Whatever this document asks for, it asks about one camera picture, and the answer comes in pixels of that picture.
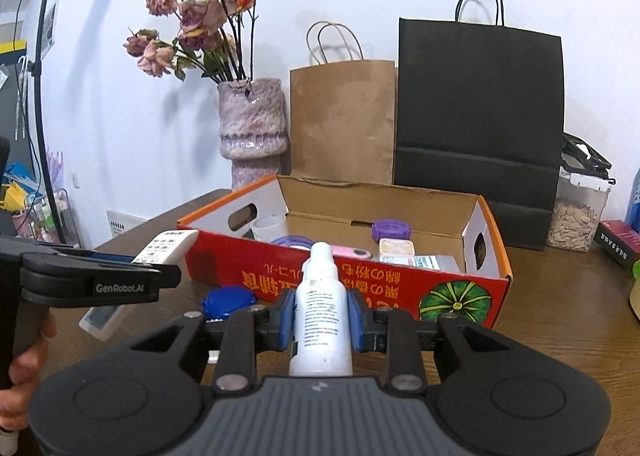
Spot black paper bag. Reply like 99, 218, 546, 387
394, 0, 565, 250

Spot purple plastic lid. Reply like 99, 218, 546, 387
371, 219, 411, 243

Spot brown paper bag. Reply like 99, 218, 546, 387
290, 37, 397, 184

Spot pink handled pet comb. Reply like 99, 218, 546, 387
331, 245, 372, 260

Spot clear jar of seeds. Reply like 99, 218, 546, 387
547, 167, 614, 253

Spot purple rimmed round tin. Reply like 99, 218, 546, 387
271, 235, 314, 251

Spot white spray bottle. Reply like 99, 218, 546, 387
288, 242, 352, 378

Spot blue plastic lid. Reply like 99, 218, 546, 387
202, 286, 256, 321

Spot person left hand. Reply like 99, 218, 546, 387
0, 312, 56, 431

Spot pink textured ceramic vase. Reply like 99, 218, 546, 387
217, 78, 288, 191

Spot black clips on jar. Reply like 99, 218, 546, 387
561, 132, 616, 184

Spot red cardboard box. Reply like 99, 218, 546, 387
177, 176, 512, 326

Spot black light stand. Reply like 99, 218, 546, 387
32, 0, 65, 244

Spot white tape roll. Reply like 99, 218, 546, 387
250, 213, 288, 243

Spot white tissue packet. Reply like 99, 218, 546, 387
412, 255, 462, 273

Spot dark red small box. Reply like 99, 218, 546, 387
593, 220, 640, 271

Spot beige soap block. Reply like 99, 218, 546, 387
378, 237, 416, 258

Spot white remote control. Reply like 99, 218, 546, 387
79, 230, 198, 341

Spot white booklet against wall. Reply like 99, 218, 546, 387
106, 210, 146, 237

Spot dried rose bouquet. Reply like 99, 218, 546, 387
124, 0, 258, 84

